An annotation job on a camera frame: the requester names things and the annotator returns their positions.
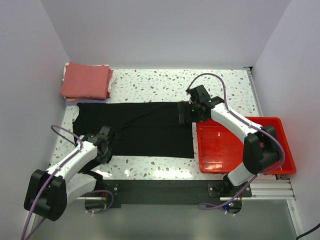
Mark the folded white t-shirt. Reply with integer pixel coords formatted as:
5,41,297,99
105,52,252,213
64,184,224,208
62,62,70,82

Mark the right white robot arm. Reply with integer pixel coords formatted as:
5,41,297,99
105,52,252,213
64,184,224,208
178,85,285,197

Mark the red plastic bin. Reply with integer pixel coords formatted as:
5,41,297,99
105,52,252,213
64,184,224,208
196,116,297,175

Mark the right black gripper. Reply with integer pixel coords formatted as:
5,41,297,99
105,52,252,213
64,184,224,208
177,100,208,125

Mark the black t-shirt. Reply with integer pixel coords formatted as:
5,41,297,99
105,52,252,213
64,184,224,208
72,101,195,160

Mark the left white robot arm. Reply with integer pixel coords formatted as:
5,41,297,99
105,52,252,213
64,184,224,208
23,125,117,221

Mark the folded pink t-shirt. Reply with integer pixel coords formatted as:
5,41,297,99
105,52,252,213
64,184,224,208
60,62,114,100

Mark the folded lavender t-shirt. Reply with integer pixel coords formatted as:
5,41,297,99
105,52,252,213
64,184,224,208
65,98,107,106

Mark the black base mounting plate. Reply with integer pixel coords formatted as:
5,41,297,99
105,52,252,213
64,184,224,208
84,180,252,212

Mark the black power cable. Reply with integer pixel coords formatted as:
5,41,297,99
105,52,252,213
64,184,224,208
296,226,320,240

